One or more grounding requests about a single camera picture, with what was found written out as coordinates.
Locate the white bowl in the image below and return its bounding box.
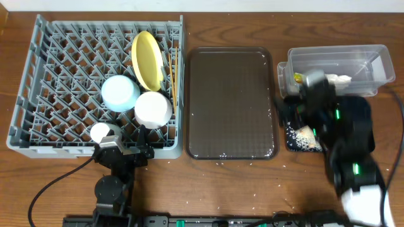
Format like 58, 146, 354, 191
134, 91, 172, 129

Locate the green orange snack wrapper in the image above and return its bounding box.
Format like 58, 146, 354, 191
294, 73, 304, 84

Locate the white cup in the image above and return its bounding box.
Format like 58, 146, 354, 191
90, 122, 122, 144

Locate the light blue bowl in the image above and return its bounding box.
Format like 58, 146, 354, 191
101, 75, 141, 112

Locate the yellow plate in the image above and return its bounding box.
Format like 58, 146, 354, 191
131, 31, 163, 91

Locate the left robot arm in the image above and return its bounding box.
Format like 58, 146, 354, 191
91, 123, 155, 226

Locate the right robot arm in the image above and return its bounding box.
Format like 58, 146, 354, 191
275, 79, 395, 226

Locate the grey plastic dishwasher rack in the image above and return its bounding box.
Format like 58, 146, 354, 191
6, 16, 186, 159

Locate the black rectangular tray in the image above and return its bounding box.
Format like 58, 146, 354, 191
283, 96, 375, 153

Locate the pile of rice scraps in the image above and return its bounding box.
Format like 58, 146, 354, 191
286, 126, 322, 153

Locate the clear plastic bin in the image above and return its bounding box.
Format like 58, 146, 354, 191
277, 44, 396, 97

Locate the dark brown serving tray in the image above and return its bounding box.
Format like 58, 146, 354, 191
186, 47, 279, 160

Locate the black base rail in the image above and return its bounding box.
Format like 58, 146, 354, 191
62, 211, 344, 227

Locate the left black cable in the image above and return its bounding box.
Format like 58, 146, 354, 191
27, 157, 95, 227

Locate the black cable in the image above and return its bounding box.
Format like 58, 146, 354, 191
27, 157, 95, 227
380, 91, 404, 227

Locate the right black cable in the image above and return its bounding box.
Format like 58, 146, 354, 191
380, 91, 404, 227

